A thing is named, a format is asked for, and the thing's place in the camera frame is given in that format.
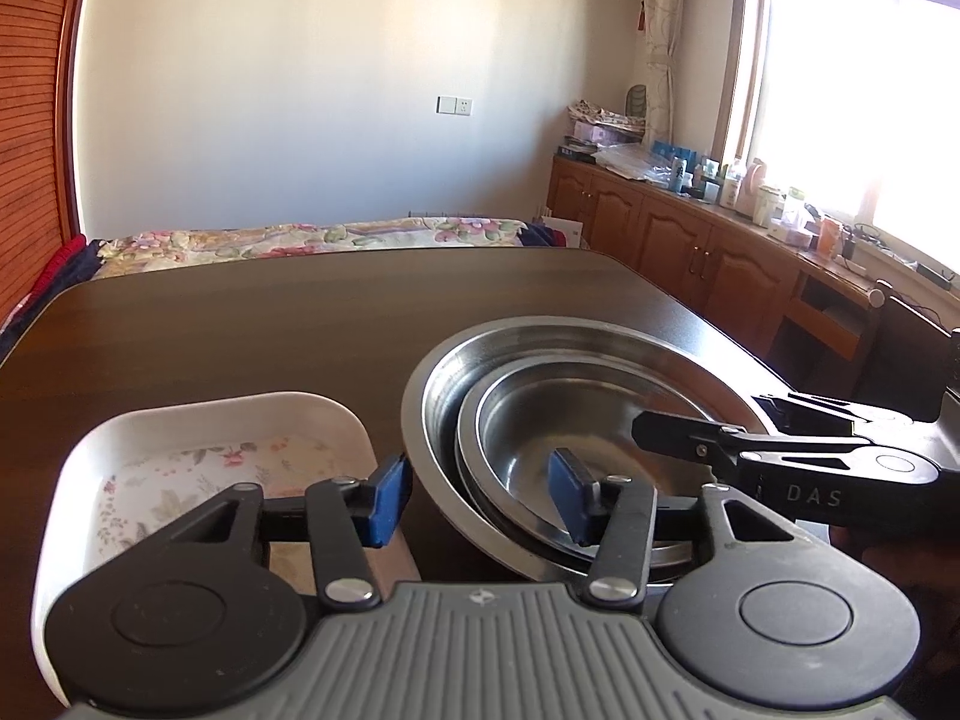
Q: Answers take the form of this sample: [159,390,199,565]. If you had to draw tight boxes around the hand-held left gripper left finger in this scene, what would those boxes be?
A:
[150,452,415,612]

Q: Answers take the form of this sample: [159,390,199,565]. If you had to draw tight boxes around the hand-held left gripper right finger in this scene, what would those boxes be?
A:
[547,448,797,611]

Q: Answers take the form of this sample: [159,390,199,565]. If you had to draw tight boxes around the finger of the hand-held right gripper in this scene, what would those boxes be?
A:
[752,392,935,428]
[632,409,758,486]

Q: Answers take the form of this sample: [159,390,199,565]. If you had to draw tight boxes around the medium stainless steel bowl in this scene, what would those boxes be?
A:
[454,358,755,578]

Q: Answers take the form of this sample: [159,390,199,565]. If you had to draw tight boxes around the large stainless steel bowl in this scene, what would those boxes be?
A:
[401,317,773,582]

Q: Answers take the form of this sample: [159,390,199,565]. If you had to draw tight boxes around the white floral square plate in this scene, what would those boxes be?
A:
[31,390,421,698]

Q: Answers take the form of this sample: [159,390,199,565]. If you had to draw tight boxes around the dark chair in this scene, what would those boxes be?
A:
[855,281,960,421]

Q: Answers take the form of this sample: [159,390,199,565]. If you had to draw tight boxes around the wooden cabinet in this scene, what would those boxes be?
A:
[546,154,886,391]

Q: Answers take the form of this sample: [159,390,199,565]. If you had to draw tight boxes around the white paper bag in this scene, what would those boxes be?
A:
[536,214,586,250]

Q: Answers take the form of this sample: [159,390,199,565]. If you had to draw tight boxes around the floral bedspread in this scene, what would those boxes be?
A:
[97,216,530,275]

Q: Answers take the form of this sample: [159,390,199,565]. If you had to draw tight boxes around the clear plastic bag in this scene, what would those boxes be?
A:
[592,144,676,181]

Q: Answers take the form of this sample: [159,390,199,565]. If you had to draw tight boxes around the window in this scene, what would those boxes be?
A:
[720,0,960,256]

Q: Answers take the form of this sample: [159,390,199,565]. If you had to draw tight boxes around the stack of papers and books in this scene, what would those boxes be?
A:
[559,99,646,162]

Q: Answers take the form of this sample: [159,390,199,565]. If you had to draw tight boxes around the dark blue cloth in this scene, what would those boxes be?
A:
[0,240,102,350]

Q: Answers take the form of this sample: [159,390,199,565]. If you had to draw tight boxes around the red cloth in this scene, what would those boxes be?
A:
[34,235,87,301]

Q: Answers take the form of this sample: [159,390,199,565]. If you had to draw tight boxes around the patterned beige curtain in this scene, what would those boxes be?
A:
[641,0,687,147]

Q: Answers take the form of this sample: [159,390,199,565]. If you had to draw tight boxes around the wooden slatted wardrobe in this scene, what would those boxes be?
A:
[0,0,91,331]

